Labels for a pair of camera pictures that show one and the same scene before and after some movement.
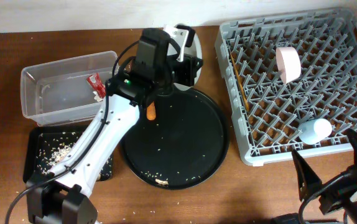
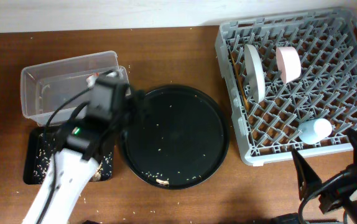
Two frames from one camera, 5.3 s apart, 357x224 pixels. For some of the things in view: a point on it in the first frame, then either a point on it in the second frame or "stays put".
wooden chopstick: (241, 81) stays put
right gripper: (308, 181) stays put
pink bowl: (288, 63) stays put
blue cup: (314, 130) stays put
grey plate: (196, 49) → (254, 73)
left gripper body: (182, 72) → (126, 119)
